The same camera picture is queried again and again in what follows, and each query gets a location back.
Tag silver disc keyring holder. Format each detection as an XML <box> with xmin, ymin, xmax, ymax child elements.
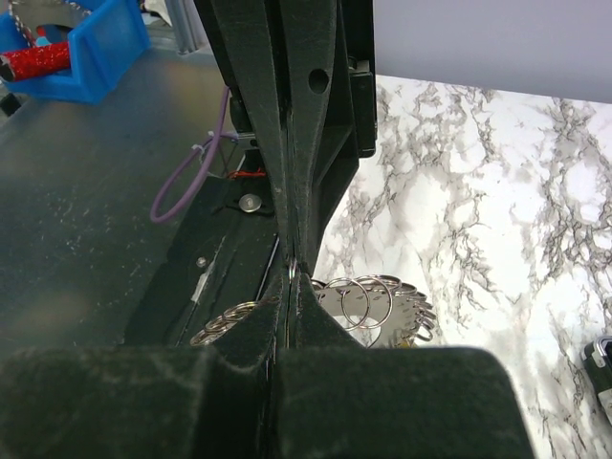
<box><xmin>189</xmin><ymin>260</ymin><xmax>437</xmax><ymax>349</ymax></box>

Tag black poker chip case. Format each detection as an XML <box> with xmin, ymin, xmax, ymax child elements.
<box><xmin>580</xmin><ymin>335</ymin><xmax>612</xmax><ymax>423</ymax></box>

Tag blue bin on floor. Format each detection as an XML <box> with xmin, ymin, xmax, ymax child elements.
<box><xmin>5</xmin><ymin>0</ymin><xmax>150</xmax><ymax>103</ymax></box>

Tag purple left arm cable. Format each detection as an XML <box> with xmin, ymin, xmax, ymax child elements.
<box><xmin>150</xmin><ymin>85</ymin><xmax>240</xmax><ymax>225</ymax></box>

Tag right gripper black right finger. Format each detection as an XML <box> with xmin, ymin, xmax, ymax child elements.
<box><xmin>272</xmin><ymin>274</ymin><xmax>534</xmax><ymax>458</ymax></box>

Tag red glitter toy microphone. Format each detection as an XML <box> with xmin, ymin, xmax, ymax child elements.
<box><xmin>1</xmin><ymin>41</ymin><xmax>71</xmax><ymax>83</ymax></box>

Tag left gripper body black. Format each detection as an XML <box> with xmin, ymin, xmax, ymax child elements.
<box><xmin>229</xmin><ymin>0</ymin><xmax>379</xmax><ymax>226</ymax></box>

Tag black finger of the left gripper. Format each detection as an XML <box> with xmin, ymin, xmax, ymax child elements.
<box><xmin>281</xmin><ymin>1</ymin><xmax>344</xmax><ymax>268</ymax></box>
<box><xmin>200</xmin><ymin>1</ymin><xmax>292</xmax><ymax>263</ymax></box>

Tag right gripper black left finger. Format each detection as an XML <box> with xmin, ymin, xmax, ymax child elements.
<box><xmin>1</xmin><ymin>276</ymin><xmax>289</xmax><ymax>458</ymax></box>

